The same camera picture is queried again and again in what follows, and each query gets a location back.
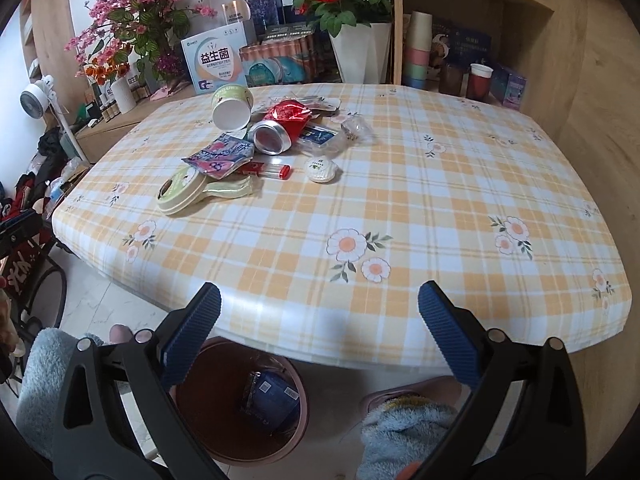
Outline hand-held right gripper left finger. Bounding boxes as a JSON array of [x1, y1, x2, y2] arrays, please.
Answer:
[[50, 282, 231, 480]]

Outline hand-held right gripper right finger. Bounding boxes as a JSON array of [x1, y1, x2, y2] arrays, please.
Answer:
[[415, 281, 607, 480]]

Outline brown round waste bin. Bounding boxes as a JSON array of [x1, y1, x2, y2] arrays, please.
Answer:
[[170, 337, 311, 466]]

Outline pink and blue snack wrapper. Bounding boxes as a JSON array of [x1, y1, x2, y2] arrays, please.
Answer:
[[181, 133, 256, 179]]

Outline red drink can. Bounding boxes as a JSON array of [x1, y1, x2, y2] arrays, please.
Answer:
[[248, 100, 313, 156]]

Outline white and green paper cup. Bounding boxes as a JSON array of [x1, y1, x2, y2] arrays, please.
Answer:
[[210, 85, 253, 131]]

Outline clear plastic box blue label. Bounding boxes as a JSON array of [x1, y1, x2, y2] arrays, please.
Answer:
[[299, 126, 347, 160]]

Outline blue packet with barcode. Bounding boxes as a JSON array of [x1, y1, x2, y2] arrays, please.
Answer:
[[240, 370, 301, 428]]

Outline person's right leg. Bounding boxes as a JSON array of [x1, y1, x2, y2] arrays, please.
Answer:
[[357, 394, 458, 480]]

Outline plaid floral tablecloth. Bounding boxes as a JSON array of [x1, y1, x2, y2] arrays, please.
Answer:
[[50, 82, 632, 368]]

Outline white round object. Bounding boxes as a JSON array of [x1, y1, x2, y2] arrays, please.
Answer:
[[305, 156, 337, 183]]

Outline wooden sideboard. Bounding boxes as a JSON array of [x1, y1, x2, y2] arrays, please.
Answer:
[[72, 85, 201, 163]]

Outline clear crumpled plastic wrapper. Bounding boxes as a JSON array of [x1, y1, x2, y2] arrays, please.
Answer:
[[342, 114, 376, 145]]

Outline dark clothes pile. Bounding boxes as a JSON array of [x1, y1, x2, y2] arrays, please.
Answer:
[[37, 127, 76, 171]]

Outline row of small bottles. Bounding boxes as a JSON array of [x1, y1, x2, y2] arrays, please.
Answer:
[[82, 87, 151, 123]]

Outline pink cloth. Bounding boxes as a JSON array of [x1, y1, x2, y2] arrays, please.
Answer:
[[150, 82, 193, 102]]

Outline white cylinder container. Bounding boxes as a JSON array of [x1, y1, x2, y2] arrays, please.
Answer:
[[111, 77, 138, 115]]

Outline red cup with white rim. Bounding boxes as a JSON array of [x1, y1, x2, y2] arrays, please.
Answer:
[[466, 63, 496, 102]]

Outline small blue and purple box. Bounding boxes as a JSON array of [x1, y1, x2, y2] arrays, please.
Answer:
[[492, 66, 528, 110]]

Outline dark brown cup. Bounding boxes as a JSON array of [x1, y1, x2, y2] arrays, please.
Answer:
[[439, 64, 466, 96]]

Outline purple artificial flowers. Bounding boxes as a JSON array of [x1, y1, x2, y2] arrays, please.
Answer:
[[150, 50, 186, 83]]

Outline white and blue carton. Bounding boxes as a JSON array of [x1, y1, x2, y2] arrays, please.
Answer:
[[181, 22, 249, 96]]

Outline stack of pastel cups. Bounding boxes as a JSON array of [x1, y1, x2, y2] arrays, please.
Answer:
[[402, 10, 435, 90]]

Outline orange artificial flowers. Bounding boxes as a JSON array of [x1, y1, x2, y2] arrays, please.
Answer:
[[77, 57, 126, 86]]

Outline white standing fan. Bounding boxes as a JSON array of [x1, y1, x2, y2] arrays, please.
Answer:
[[20, 75, 93, 166]]

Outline pack of copper packets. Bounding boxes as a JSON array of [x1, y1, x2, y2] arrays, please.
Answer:
[[239, 35, 318, 87]]

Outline dark blue printed box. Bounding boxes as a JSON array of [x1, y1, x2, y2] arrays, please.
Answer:
[[432, 22, 493, 68]]

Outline white angular vase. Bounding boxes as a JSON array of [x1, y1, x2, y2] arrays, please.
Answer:
[[327, 21, 393, 85]]

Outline wooden shelf unit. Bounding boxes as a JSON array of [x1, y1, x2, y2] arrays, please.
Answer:
[[390, 0, 556, 106]]

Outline small white carton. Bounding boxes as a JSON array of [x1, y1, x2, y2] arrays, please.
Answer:
[[220, 0, 251, 28]]

